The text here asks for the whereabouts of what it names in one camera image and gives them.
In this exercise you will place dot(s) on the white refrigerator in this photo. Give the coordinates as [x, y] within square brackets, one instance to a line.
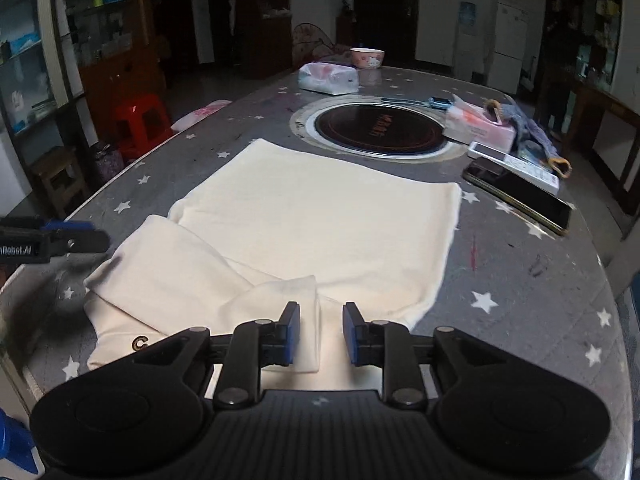
[507, 45]

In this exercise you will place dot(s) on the narrow wooden display cabinet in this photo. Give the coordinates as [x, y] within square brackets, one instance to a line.
[265, 45]

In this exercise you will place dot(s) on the red plastic stool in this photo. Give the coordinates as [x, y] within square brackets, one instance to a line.
[142, 115]

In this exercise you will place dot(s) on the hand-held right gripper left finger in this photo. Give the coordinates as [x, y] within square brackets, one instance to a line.
[290, 335]

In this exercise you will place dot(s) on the polka dot play tent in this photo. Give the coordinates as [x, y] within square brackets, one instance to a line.
[310, 40]

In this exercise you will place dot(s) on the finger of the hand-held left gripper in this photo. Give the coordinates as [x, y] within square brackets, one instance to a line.
[85, 242]
[65, 226]

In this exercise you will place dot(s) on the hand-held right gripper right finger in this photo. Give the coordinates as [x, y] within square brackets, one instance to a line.
[352, 332]

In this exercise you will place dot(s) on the cream sweatshirt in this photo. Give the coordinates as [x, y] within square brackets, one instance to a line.
[325, 220]

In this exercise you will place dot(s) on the pink checkered cushion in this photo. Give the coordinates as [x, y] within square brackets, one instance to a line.
[200, 112]

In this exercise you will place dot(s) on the pink bowl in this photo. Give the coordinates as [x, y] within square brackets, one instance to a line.
[367, 59]

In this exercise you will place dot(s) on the dark wooden door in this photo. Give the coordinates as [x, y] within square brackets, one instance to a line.
[385, 5]

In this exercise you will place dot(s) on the soft white tissue pack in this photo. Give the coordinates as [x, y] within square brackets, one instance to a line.
[327, 79]

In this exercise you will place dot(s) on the black smartphone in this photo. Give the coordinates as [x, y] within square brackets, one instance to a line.
[520, 195]

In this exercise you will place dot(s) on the round black induction cooktop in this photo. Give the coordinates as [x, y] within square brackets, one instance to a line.
[380, 130]

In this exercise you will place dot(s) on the old wooden stool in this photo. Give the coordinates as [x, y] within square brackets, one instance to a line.
[55, 160]

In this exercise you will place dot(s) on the pink white tissue box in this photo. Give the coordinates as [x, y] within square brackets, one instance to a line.
[475, 127]

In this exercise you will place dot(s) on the white remote control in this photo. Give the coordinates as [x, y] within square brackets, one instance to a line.
[520, 167]

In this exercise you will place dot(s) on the dark glass-front display cabinet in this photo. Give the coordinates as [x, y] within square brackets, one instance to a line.
[565, 40]

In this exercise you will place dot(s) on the blue knitted cloth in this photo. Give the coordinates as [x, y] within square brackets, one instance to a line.
[530, 130]

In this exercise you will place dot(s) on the water dispenser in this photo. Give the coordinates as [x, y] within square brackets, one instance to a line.
[467, 40]

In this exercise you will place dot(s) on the wide wooden display cabinet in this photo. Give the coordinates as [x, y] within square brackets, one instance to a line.
[125, 75]

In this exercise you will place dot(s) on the dark wooden side desk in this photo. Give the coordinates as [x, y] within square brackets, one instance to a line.
[615, 105]

